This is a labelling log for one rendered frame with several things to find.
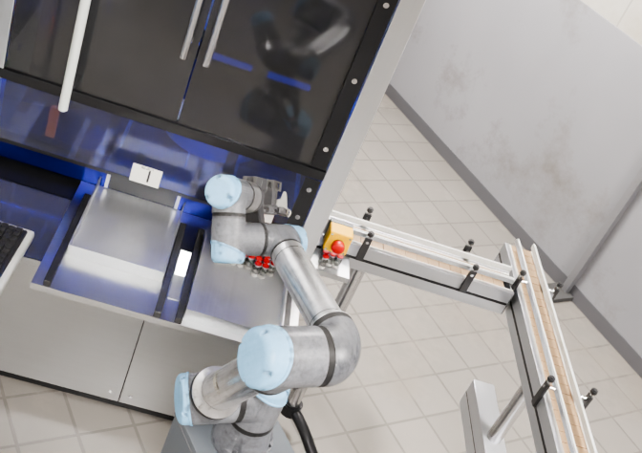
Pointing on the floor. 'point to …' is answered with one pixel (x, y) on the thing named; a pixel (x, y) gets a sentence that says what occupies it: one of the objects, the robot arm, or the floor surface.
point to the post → (368, 101)
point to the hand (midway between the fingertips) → (279, 213)
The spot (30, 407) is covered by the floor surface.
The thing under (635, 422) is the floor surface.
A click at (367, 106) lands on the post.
